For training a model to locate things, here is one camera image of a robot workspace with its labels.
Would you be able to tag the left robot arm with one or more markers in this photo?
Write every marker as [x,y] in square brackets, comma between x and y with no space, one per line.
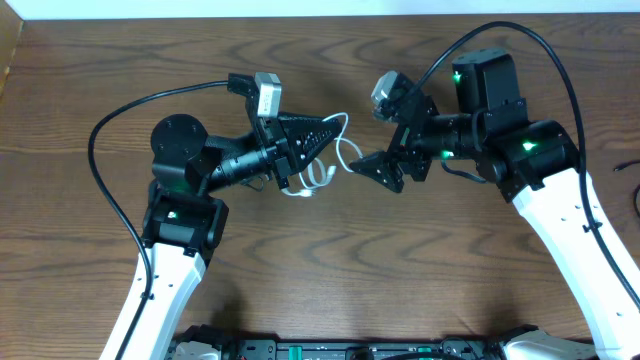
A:
[183,223]

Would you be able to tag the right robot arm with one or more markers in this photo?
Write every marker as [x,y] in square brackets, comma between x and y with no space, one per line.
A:
[536,167]

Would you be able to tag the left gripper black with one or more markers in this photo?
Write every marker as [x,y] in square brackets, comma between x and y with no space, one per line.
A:
[282,150]

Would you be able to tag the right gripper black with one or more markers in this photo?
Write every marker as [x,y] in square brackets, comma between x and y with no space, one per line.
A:
[405,146]

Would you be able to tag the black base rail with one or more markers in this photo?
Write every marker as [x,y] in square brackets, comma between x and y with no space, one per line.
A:
[360,351]

